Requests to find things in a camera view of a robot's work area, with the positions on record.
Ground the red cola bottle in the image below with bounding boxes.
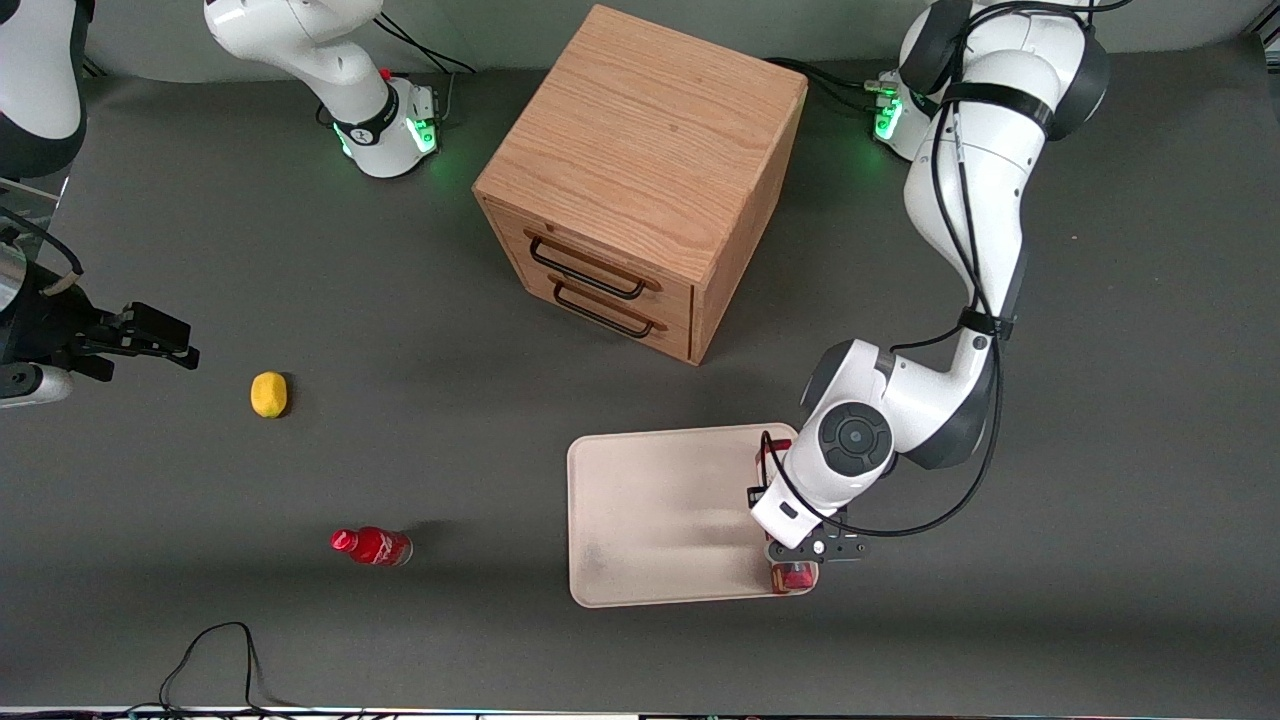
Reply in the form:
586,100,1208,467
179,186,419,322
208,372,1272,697
330,526,414,568

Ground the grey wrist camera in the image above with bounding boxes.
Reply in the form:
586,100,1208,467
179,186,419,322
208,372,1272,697
0,363,74,408
765,533,871,566

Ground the black upper drawer handle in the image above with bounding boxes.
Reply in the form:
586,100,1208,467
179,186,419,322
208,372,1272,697
527,235,649,301

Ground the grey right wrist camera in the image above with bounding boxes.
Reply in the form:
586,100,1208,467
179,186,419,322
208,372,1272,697
0,363,74,408

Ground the black arm base cable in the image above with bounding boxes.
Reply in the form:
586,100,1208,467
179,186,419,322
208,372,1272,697
375,12,478,76
765,57,891,113

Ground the black right arm base cable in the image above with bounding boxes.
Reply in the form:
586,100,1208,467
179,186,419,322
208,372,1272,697
375,12,478,76

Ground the yellow lemon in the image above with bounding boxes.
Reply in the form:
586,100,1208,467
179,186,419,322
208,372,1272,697
250,371,289,419

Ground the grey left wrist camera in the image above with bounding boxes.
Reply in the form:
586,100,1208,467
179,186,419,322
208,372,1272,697
765,533,871,566

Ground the wooden drawer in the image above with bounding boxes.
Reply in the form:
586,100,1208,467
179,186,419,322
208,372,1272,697
497,255,695,363
487,205,695,323

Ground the wooden lower drawer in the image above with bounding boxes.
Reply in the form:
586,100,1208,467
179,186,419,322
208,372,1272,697
497,255,695,363

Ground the beige rectangular tray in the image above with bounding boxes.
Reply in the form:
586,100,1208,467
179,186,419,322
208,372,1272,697
566,422,820,609

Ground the wooden upper drawer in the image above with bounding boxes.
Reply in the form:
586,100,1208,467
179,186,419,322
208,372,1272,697
487,205,695,323

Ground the black lower drawer handle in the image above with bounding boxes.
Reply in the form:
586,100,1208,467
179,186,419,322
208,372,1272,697
552,280,657,339

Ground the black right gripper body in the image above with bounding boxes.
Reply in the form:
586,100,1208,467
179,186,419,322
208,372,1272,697
0,285,131,369

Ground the black drawer handle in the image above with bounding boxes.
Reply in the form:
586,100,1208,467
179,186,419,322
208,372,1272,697
527,235,649,301
552,280,657,339

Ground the wooden drawer cabinet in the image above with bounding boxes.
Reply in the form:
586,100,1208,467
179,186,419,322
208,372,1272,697
472,4,809,366

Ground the black looped table cable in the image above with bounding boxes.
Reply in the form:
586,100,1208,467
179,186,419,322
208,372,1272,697
158,621,301,716

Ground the black left arm base cable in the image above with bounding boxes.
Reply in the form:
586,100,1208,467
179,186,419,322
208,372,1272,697
765,57,891,113

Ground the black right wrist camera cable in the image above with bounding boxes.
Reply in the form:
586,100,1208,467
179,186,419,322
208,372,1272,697
0,205,83,296

